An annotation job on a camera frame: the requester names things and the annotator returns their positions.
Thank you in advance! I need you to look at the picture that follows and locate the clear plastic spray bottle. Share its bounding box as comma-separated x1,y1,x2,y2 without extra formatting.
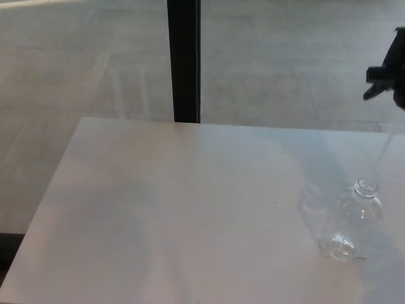
318,178,383,262

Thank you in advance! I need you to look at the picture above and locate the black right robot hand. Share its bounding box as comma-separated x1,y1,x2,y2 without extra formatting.
381,27,405,111

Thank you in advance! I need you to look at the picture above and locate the black trigger spray lid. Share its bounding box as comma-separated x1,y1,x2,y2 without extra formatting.
362,65,395,186

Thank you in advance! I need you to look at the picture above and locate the black vertical window post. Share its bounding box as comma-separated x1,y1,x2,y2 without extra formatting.
166,0,202,124

